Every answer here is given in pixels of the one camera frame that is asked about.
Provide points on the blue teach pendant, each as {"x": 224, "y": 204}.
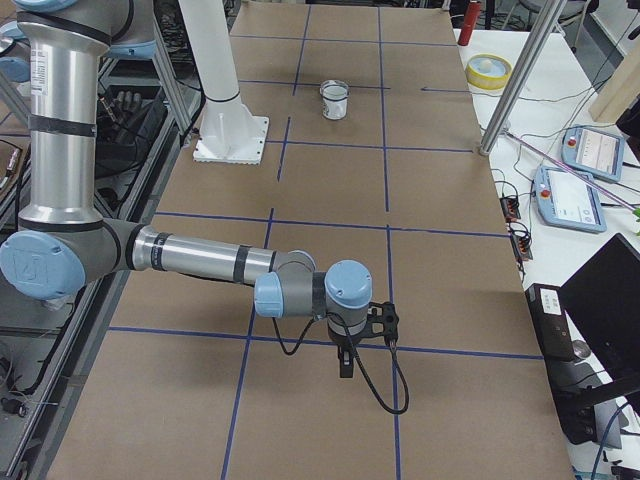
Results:
{"x": 594, "y": 151}
{"x": 564, "y": 201}

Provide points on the red cylinder bottle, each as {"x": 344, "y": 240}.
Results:
{"x": 469, "y": 21}

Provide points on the near blue teach pendant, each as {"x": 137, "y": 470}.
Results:
{"x": 564, "y": 201}

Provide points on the white enamel mug blue rim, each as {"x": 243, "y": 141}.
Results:
{"x": 334, "y": 95}

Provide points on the black computer box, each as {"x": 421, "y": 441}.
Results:
{"x": 584, "y": 403}

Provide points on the yellow tape roll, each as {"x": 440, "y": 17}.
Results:
{"x": 488, "y": 71}

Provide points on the far blue teach pendant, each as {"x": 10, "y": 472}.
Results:
{"x": 594, "y": 151}

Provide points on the black monitor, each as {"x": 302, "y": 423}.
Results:
{"x": 602, "y": 300}

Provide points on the orange black connector block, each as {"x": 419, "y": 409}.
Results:
{"x": 510, "y": 207}

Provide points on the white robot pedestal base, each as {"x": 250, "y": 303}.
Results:
{"x": 228, "y": 132}

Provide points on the silver aluminium pole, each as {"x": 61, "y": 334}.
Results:
{"x": 533, "y": 46}

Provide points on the wooden board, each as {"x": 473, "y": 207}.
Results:
{"x": 619, "y": 20}

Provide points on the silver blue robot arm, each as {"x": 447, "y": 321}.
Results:
{"x": 63, "y": 243}

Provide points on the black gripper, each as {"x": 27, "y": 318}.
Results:
{"x": 344, "y": 345}

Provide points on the aluminium frame rail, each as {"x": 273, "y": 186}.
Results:
{"x": 171, "y": 87}

